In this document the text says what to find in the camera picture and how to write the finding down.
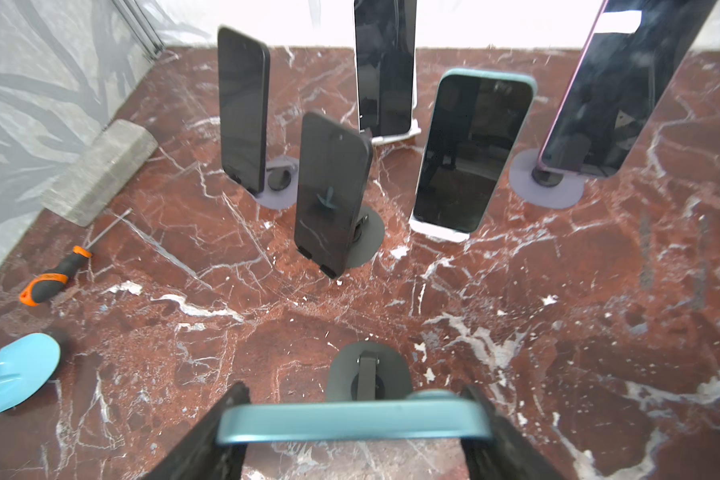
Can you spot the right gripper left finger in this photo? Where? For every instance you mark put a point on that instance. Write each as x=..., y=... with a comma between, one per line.
x=197, y=455

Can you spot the white stand under teal phone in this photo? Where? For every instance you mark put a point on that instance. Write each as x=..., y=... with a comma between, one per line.
x=436, y=232

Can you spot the light blue plastic trowel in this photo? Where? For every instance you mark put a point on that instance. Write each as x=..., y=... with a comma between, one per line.
x=26, y=365

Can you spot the white stand at back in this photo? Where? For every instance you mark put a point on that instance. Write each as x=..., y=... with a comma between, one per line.
x=388, y=139

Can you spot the purple-grey stand back right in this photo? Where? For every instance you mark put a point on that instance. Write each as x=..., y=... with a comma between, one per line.
x=543, y=188

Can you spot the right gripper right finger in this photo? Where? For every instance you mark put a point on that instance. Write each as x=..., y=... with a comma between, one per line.
x=508, y=454

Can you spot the black phone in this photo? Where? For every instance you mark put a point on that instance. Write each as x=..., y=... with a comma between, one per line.
x=243, y=72
x=334, y=167

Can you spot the grey stone block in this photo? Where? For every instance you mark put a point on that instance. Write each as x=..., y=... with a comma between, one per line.
x=89, y=184

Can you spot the white-edged phone at back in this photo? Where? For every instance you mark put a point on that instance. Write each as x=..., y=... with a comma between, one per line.
x=385, y=55

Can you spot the purple-edged phone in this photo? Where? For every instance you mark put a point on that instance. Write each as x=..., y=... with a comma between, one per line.
x=629, y=58

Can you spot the teal-edged phone on white stand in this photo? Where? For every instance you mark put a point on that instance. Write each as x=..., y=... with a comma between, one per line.
x=476, y=121

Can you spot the teal phone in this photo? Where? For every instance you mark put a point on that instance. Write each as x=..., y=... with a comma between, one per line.
x=426, y=414

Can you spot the grey round stand far left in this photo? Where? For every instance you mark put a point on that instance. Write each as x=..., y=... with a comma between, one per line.
x=281, y=184

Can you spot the dark grey front stand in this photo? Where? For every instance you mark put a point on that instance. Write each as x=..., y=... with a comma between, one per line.
x=366, y=371

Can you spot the orange black screwdriver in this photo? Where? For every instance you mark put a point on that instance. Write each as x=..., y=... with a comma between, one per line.
x=48, y=284

